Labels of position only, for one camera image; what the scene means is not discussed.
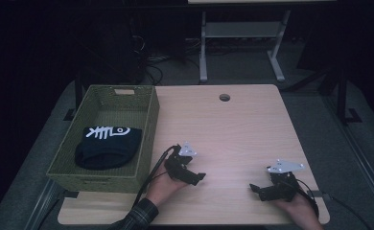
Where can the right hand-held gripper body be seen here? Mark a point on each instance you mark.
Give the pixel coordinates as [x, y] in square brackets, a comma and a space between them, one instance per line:
[282, 185]

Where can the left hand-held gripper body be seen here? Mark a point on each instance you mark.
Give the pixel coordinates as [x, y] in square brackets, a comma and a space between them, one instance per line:
[178, 166]

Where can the dark blue garment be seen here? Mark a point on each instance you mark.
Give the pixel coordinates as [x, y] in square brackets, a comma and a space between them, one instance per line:
[108, 153]

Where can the green woven basket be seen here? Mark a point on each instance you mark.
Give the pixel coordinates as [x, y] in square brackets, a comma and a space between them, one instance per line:
[79, 182]

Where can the person's left hand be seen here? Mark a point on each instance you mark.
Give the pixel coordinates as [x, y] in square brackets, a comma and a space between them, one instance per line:
[162, 188]

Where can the person's right hand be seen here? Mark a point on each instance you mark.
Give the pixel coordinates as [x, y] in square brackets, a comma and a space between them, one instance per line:
[303, 214]

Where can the black metal stand leg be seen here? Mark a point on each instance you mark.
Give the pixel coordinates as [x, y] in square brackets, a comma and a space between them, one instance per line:
[342, 96]
[78, 92]

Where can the grey metal floor rail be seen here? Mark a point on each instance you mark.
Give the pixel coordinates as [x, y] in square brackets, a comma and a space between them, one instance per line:
[361, 159]
[42, 204]

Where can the white metal desk frame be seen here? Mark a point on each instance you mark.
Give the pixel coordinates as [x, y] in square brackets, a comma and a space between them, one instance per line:
[239, 29]

